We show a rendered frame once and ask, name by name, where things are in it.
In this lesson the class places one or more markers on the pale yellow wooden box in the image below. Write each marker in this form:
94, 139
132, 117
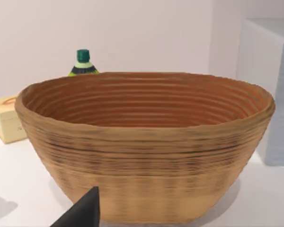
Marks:
8, 125

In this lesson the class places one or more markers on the pale grey rounded box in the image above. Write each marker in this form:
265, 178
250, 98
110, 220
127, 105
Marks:
280, 106

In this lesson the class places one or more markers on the green bottle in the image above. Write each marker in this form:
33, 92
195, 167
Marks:
83, 63

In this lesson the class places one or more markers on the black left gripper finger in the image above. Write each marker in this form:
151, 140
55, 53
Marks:
87, 211

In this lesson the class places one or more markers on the brown woven basket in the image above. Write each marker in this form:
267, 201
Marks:
144, 146

